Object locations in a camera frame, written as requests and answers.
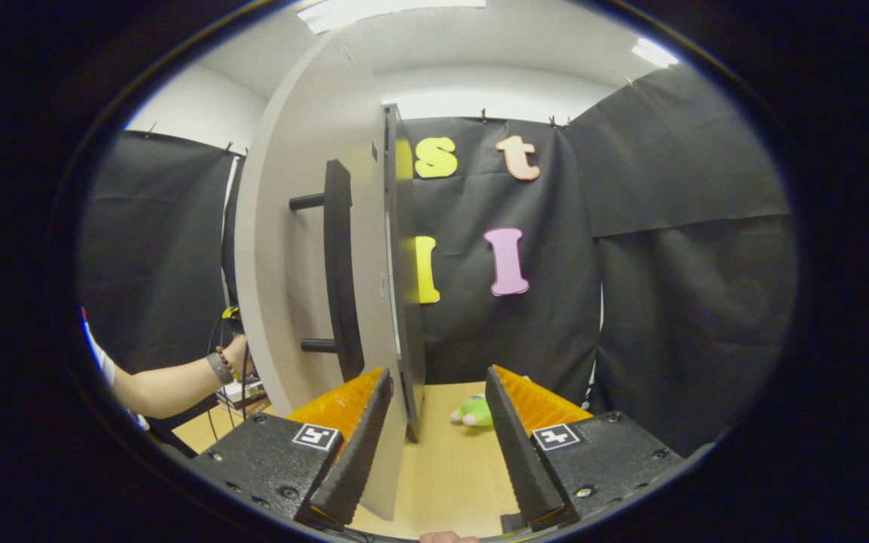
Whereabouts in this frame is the black door handle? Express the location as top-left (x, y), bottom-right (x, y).
top-left (289, 159), bottom-right (366, 383)

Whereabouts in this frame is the beige cabinet door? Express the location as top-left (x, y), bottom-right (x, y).
top-left (235, 30), bottom-right (413, 521)

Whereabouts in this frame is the large ceiling light panel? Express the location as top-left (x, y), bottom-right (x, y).
top-left (295, 0), bottom-right (487, 35)

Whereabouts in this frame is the black backdrop cloth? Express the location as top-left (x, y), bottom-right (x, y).
top-left (76, 64), bottom-right (797, 457)

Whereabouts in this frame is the green pink plush toy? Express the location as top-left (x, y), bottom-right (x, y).
top-left (450, 394), bottom-right (494, 429)

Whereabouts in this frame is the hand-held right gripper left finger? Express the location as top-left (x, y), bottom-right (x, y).
top-left (189, 367), bottom-right (395, 530)

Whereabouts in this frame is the person's white shirt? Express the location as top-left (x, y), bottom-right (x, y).
top-left (80, 305), bottom-right (150, 432)

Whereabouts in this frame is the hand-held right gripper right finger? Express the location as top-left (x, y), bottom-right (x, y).
top-left (485, 365), bottom-right (684, 532)

